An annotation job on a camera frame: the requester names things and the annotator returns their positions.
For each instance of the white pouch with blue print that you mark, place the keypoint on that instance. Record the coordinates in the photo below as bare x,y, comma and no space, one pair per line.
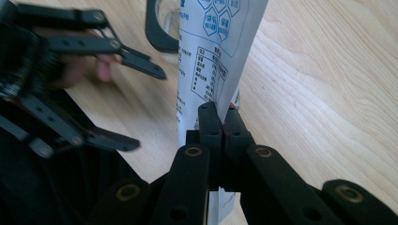
212,47

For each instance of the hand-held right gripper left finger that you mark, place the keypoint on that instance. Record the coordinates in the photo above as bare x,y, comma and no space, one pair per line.
187,175

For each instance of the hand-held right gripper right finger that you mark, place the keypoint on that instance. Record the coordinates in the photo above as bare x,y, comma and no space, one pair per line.
269,181

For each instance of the clear jar with black lid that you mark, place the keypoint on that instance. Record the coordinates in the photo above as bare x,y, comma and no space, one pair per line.
156,36

